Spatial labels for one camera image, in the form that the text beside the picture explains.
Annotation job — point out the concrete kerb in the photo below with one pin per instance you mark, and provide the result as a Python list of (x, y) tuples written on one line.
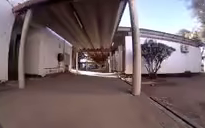
[(170, 111)]

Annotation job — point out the brown concrete path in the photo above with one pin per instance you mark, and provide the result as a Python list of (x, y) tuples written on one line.
[(73, 106)]

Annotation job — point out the small dark bushy tree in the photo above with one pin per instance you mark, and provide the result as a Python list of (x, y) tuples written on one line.
[(155, 53)]

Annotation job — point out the brown dirt ground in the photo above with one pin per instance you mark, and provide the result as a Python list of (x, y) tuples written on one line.
[(190, 96)]

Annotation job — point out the white building with grey roof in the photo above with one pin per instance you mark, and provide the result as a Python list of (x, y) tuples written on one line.
[(186, 61)]

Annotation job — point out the covered walkway roof with posts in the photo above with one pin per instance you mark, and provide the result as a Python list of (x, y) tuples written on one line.
[(83, 23)]

